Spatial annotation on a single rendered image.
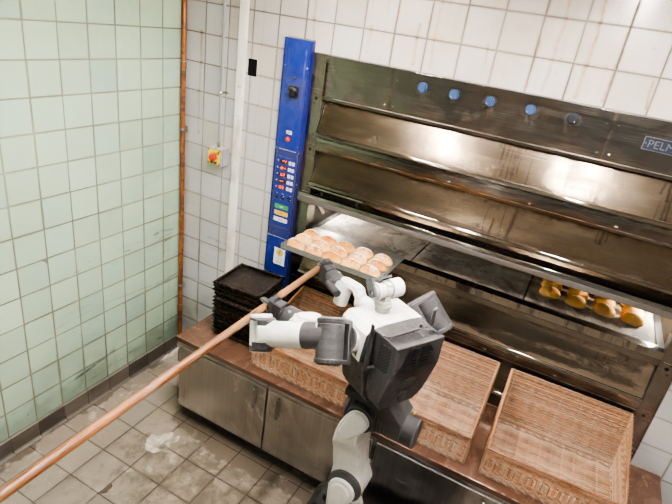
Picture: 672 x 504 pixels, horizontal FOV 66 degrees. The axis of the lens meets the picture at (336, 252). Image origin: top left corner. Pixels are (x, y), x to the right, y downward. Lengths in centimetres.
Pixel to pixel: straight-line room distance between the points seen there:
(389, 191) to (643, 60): 116
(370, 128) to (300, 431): 155
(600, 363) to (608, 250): 54
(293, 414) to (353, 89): 163
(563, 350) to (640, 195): 79
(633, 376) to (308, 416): 151
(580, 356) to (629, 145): 97
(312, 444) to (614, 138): 196
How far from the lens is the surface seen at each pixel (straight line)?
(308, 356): 288
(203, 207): 330
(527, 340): 269
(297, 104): 274
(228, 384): 292
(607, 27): 235
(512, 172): 242
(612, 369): 271
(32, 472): 157
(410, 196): 258
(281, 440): 291
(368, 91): 260
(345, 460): 217
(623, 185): 242
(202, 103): 315
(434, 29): 247
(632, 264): 249
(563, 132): 239
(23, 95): 263
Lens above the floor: 231
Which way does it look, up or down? 25 degrees down
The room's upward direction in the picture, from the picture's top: 9 degrees clockwise
